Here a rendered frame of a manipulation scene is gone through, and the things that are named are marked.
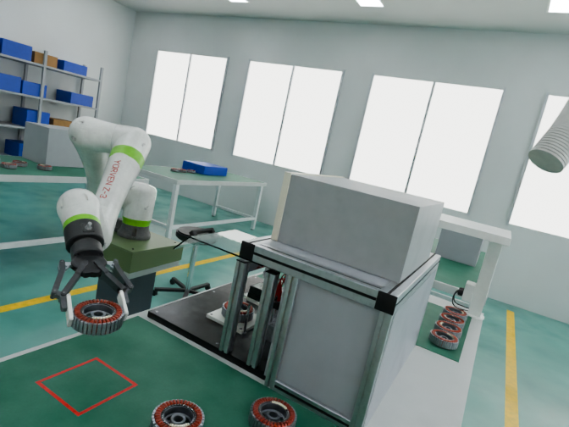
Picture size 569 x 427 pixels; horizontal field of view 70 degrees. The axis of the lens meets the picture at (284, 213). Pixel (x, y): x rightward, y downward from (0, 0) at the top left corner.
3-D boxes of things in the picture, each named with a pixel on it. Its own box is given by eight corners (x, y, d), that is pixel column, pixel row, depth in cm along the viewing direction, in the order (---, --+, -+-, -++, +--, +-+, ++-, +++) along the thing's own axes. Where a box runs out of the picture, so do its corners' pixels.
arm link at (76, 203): (47, 185, 111) (91, 175, 114) (64, 215, 120) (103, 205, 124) (52, 223, 103) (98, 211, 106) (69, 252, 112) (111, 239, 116)
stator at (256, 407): (282, 449, 89) (285, 435, 88) (239, 426, 93) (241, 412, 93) (301, 422, 99) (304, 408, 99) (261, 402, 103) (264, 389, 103)
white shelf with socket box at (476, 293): (403, 307, 197) (428, 216, 189) (418, 291, 229) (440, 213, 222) (480, 336, 181) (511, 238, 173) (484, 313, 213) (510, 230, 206)
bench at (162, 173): (114, 223, 501) (123, 163, 489) (212, 214, 667) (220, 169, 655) (166, 244, 460) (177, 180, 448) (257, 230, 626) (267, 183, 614)
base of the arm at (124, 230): (93, 225, 190) (95, 213, 189) (118, 224, 203) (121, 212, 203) (132, 241, 179) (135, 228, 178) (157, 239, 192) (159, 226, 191)
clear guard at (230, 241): (173, 249, 127) (175, 230, 126) (220, 241, 148) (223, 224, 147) (257, 285, 112) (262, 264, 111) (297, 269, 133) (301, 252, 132)
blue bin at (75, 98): (55, 99, 709) (56, 88, 705) (77, 104, 746) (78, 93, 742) (70, 102, 690) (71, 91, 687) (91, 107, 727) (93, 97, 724)
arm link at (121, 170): (103, 152, 139) (135, 154, 139) (112, 175, 147) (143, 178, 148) (60, 237, 115) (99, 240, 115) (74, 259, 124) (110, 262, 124)
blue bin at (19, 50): (-14, 51, 604) (-13, 36, 600) (16, 58, 640) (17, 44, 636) (1, 53, 584) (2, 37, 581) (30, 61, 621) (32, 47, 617)
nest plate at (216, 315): (206, 317, 138) (206, 313, 138) (232, 306, 152) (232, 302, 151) (240, 335, 132) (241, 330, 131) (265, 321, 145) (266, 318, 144)
